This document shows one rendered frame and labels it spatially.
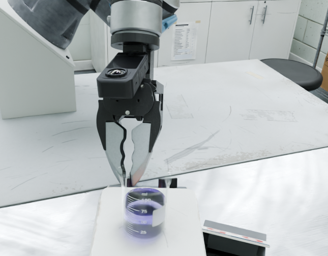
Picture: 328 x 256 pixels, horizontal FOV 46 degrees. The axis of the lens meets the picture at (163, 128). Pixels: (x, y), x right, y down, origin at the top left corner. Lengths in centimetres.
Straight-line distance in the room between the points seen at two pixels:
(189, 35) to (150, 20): 249
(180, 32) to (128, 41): 246
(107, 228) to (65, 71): 45
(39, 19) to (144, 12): 32
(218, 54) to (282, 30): 60
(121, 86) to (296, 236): 33
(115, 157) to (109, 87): 12
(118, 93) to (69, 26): 42
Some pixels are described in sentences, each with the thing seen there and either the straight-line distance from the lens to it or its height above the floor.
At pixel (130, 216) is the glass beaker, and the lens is 41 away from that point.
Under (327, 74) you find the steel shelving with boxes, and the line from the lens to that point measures 319.
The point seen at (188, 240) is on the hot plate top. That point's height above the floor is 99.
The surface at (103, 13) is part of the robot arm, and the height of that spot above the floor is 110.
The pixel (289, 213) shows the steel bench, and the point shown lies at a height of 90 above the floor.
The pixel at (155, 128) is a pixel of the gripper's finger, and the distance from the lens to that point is 53.
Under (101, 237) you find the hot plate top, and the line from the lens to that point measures 44.
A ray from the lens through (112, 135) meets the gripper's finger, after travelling 54.
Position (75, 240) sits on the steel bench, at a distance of 56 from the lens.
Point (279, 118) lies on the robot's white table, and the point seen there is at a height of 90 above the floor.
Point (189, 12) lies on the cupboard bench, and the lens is 298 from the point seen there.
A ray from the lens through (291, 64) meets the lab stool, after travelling 205.
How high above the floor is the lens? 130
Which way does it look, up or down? 30 degrees down
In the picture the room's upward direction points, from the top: 4 degrees clockwise
